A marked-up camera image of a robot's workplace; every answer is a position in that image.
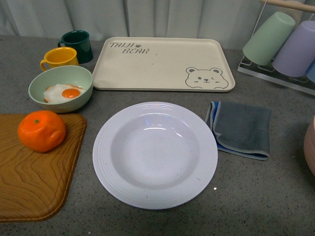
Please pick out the white round plate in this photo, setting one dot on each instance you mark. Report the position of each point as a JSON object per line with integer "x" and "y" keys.
{"x": 155, "y": 155}

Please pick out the orange mandarin fruit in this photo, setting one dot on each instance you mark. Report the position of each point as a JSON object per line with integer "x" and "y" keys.
{"x": 42, "y": 131}

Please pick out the beige bear tray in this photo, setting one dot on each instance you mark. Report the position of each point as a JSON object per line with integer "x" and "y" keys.
{"x": 165, "y": 64}

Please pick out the grey blue folded cloth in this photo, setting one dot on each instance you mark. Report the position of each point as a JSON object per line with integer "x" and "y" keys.
{"x": 240, "y": 129}

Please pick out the light green bowl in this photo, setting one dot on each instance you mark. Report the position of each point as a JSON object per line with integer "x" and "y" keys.
{"x": 63, "y": 75}

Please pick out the fake fried egg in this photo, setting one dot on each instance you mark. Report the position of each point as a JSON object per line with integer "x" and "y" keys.
{"x": 60, "y": 93}

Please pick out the dark green mug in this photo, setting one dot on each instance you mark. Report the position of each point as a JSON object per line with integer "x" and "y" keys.
{"x": 79, "y": 40}

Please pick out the yellow mug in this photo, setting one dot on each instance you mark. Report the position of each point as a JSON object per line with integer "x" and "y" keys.
{"x": 59, "y": 57}

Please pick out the clear acrylic cup rack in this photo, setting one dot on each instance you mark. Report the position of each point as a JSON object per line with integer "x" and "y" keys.
{"x": 267, "y": 72}

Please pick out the light green cup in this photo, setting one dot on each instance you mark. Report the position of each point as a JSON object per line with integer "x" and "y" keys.
{"x": 269, "y": 38}

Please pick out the wooden cutting board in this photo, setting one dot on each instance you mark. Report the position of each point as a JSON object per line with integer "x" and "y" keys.
{"x": 33, "y": 185}

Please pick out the lilac cup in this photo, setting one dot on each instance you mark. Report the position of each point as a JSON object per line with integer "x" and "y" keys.
{"x": 298, "y": 52}

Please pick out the blue cup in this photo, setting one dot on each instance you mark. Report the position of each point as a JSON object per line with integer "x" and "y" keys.
{"x": 310, "y": 73}

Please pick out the wooden rack rod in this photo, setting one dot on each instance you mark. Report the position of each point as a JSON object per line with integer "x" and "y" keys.
{"x": 290, "y": 5}

